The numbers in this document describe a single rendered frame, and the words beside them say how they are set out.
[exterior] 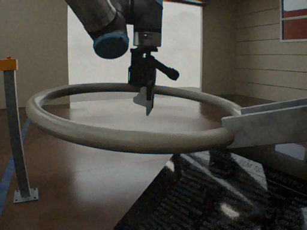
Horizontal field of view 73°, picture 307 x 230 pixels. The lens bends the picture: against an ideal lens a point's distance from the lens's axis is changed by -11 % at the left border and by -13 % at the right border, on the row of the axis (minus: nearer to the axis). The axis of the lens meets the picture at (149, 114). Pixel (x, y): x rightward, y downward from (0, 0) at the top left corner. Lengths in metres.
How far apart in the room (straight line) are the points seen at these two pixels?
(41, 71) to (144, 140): 6.46
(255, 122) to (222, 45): 8.54
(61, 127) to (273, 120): 0.30
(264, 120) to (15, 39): 6.67
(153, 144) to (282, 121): 0.18
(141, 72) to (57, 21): 6.17
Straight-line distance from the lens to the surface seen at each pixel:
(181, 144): 0.31
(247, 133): 0.37
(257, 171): 0.51
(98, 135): 0.31
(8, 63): 1.78
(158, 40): 0.72
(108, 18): 0.56
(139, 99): 0.73
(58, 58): 6.71
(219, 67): 8.76
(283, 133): 0.36
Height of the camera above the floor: 0.99
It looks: 12 degrees down
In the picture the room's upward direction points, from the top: straight up
